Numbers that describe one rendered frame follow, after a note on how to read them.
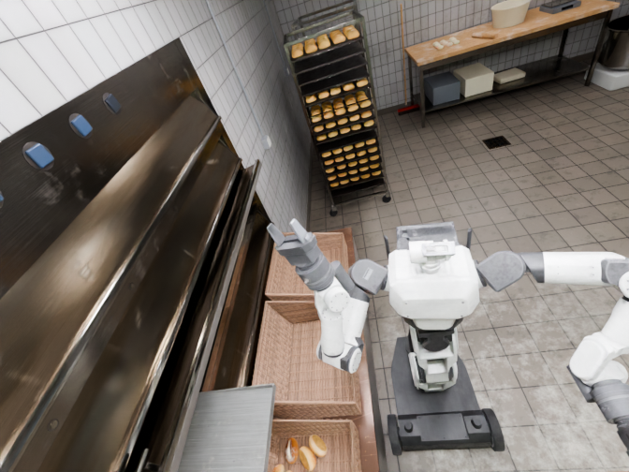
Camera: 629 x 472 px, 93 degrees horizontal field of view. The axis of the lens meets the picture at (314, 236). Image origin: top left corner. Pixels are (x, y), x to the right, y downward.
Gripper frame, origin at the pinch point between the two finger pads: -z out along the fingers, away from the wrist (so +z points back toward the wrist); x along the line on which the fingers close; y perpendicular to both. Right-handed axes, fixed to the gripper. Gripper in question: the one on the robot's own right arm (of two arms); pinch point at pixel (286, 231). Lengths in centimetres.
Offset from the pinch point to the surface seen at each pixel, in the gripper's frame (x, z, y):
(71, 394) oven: -35, -1, 49
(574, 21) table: 89, 103, -464
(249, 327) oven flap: -74, 58, -4
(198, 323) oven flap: -47, 20, 17
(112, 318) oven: -42, -4, 32
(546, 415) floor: 34, 188, -45
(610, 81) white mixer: 117, 187, -461
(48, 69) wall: -43, -60, -4
